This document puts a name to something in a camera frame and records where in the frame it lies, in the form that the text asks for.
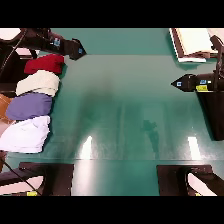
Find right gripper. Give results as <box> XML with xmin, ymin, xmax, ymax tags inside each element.
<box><xmin>170</xmin><ymin>73</ymin><xmax>198</xmax><ymax>93</ymax></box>

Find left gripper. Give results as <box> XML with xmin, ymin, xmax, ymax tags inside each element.
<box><xmin>63</xmin><ymin>38</ymin><xmax>87</xmax><ymax>61</ymax></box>

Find red garment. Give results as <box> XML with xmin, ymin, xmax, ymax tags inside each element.
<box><xmin>23</xmin><ymin>53</ymin><xmax>65</xmax><ymax>75</ymax></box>

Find cream garment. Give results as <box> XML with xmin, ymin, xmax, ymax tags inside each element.
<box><xmin>15</xmin><ymin>69</ymin><xmax>61</xmax><ymax>98</ymax></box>

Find purple garment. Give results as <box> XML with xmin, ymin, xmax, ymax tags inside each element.
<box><xmin>5</xmin><ymin>92</ymin><xmax>54</xmax><ymax>122</ymax></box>

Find black cable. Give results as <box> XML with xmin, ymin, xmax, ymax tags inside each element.
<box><xmin>0</xmin><ymin>29</ymin><xmax>28</xmax><ymax>76</ymax></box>
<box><xmin>0</xmin><ymin>159</ymin><xmax>43</xmax><ymax>197</ymax></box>

